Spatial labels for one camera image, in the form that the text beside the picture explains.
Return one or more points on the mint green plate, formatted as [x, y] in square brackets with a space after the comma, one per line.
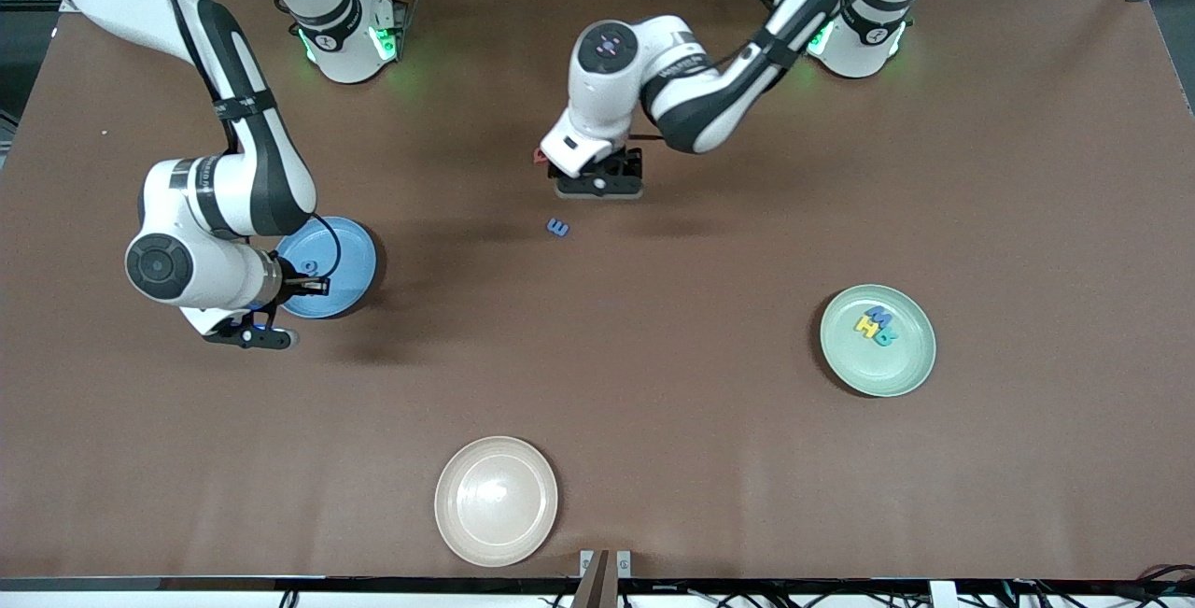
[896, 370]

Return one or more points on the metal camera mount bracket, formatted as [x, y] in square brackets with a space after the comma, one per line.
[605, 580]

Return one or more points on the beige plate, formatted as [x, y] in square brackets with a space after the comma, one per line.
[495, 501]

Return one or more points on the blue lowercase letter m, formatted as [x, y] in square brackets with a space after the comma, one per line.
[558, 229]

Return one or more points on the blue foam letter M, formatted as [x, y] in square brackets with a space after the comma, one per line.
[882, 314]

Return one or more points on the table edge rail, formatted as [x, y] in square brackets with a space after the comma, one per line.
[187, 600]

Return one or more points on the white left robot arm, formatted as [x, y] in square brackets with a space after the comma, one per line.
[653, 38]

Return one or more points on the teal foam letter R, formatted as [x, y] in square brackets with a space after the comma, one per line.
[887, 339]

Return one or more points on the blue plate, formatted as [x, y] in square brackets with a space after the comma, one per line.
[350, 262]

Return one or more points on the yellow foam letter H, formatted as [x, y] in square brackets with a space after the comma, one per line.
[868, 328]

